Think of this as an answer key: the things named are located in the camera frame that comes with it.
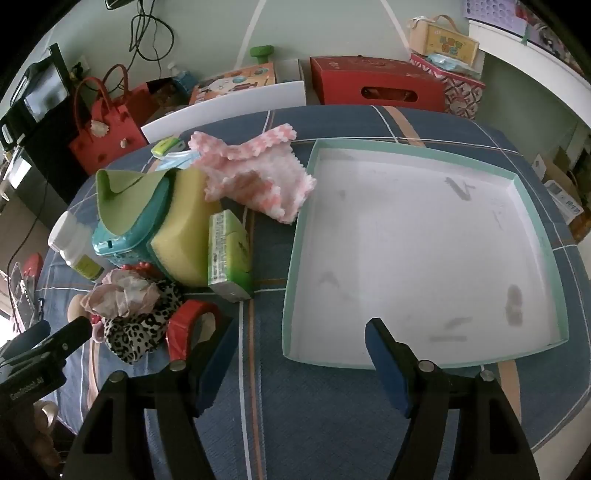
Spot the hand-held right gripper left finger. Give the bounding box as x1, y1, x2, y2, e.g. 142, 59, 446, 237
62, 314, 238, 480

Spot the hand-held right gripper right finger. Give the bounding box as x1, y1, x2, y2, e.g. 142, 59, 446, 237
365, 318, 541, 480

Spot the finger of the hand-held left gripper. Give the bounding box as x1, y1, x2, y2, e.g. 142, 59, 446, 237
0, 320, 51, 356
28, 316, 93, 365

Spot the red bead hair tie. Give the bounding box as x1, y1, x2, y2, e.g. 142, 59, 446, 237
121, 261, 164, 278

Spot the large green tissue pack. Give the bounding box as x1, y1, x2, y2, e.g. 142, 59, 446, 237
207, 209, 256, 303

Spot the white tray with teal rim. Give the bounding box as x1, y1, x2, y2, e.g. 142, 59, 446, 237
281, 137, 570, 370

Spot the yellow sponge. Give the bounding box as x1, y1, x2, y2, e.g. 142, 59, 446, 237
148, 167, 222, 287

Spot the small green tissue pack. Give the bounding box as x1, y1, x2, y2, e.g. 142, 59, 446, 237
151, 137, 185, 157

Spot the black rhinestone case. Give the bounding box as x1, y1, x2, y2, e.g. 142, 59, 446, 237
7, 263, 38, 333

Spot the red tape roll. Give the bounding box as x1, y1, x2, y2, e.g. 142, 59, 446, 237
165, 299, 222, 361

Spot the leopard print scrunchie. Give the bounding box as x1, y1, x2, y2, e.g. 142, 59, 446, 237
100, 281, 185, 365

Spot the pink scrunchie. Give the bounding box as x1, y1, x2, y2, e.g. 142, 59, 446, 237
82, 269, 160, 319

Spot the red round object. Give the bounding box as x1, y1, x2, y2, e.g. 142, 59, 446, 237
21, 253, 44, 282

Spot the blue plaid bedsheet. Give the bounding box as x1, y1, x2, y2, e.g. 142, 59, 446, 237
34, 104, 578, 480

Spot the white plastic bottle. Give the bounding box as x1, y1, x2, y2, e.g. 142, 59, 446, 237
47, 210, 107, 282

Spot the light green cloth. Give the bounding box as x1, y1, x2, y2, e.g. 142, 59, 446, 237
95, 167, 172, 235

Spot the pink white knit cloth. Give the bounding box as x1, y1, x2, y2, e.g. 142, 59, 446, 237
187, 124, 318, 225

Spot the red felt bag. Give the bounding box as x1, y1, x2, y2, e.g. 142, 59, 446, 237
68, 64, 160, 176

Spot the blue face mask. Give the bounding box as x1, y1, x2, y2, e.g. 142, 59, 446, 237
157, 148, 204, 172

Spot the black monitor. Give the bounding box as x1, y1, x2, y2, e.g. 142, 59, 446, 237
0, 44, 70, 144

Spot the brown cardboard box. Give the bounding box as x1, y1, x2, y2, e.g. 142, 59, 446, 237
531, 148, 591, 241

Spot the white foam board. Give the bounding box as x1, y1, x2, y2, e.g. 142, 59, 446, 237
140, 79, 308, 145

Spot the clear bottle with blue filling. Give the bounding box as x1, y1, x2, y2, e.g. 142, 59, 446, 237
167, 62, 195, 93

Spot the red white patterned box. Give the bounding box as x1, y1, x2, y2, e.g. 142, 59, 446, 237
410, 53, 486, 121

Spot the orange printed box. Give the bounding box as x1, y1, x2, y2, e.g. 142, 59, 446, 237
188, 62, 278, 106

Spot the light blue packet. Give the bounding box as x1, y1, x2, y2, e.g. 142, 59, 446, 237
426, 53, 481, 77

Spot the white shelf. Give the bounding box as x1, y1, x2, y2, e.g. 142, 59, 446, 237
468, 18, 591, 153

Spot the purple dotted sheet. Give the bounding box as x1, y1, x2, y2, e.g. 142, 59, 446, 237
462, 0, 518, 21

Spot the black cable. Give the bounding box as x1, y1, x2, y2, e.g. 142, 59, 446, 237
129, 0, 175, 63

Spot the beige gift box with handle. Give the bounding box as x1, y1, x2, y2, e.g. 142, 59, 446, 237
409, 15, 481, 68

